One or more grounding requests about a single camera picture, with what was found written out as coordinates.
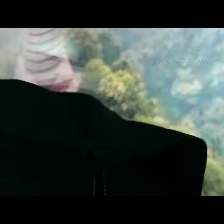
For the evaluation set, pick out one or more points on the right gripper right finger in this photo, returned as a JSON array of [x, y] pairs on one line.
[[113, 181]]

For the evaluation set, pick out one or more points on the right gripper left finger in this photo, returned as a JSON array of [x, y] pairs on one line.
[[87, 181]]

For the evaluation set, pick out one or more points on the black garment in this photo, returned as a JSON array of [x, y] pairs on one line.
[[60, 133]]

